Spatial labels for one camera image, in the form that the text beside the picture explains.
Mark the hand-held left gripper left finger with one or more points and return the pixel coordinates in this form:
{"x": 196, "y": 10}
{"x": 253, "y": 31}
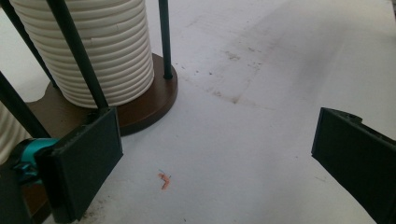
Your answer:
{"x": 82, "y": 165}

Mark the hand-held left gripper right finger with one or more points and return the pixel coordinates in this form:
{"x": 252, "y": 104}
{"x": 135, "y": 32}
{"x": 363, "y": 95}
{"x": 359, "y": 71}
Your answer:
{"x": 358, "y": 161}

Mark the brown cup holder black rods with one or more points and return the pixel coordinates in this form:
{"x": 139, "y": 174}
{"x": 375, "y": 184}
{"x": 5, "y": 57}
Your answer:
{"x": 146, "y": 105}

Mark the stack of white cups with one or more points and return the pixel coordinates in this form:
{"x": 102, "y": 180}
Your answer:
{"x": 109, "y": 56}

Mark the small orange scrap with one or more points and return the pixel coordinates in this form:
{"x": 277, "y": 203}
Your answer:
{"x": 164, "y": 181}

